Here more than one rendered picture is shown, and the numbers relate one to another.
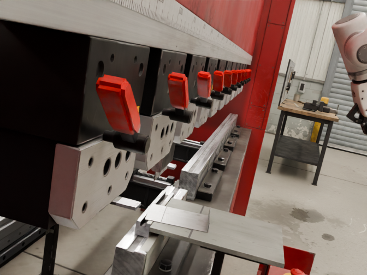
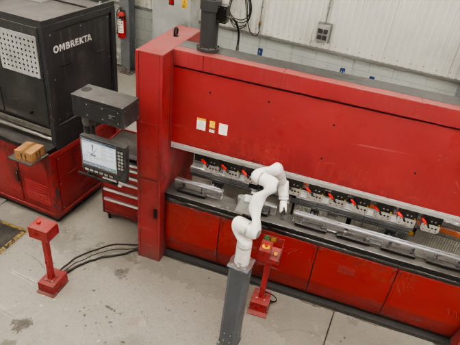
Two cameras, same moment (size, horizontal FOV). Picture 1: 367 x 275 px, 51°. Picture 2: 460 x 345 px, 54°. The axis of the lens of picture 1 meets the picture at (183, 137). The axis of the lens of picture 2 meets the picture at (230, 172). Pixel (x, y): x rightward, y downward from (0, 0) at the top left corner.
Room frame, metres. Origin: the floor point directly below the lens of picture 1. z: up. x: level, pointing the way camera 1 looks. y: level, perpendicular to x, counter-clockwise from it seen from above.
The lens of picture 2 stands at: (0.83, -3.49, 3.57)
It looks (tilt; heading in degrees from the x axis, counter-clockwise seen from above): 33 degrees down; 95
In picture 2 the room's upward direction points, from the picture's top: 7 degrees clockwise
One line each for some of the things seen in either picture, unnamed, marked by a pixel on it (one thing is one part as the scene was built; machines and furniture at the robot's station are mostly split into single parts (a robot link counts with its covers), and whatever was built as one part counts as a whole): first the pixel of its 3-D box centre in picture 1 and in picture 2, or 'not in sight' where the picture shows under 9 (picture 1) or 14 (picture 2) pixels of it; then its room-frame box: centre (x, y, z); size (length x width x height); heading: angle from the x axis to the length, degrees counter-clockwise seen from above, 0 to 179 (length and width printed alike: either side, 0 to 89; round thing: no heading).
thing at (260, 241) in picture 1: (220, 228); (248, 205); (0.76, -0.11, 1.00); 0.26 x 0.18 x 0.01; 80
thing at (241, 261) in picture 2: not in sight; (242, 254); (0.80, -0.87, 1.09); 0.19 x 0.19 x 0.18
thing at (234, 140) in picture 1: (230, 143); (398, 251); (2.16, -0.27, 0.89); 0.30 x 0.05 x 0.03; 170
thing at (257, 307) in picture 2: not in sight; (259, 302); (1.04, -0.41, 0.06); 0.25 x 0.20 x 0.12; 82
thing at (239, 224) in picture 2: not in sight; (242, 231); (0.77, -0.85, 1.30); 0.19 x 0.12 x 0.24; 153
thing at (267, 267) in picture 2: not in sight; (265, 276); (1.04, -0.38, 0.39); 0.05 x 0.05 x 0.54; 82
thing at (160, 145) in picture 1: (141, 102); (233, 168); (0.57, 0.07, 1.26); 0.15 x 0.09 x 0.17; 170
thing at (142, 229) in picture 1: (156, 211); not in sight; (0.81, 0.03, 0.99); 0.20 x 0.03 x 0.03; 170
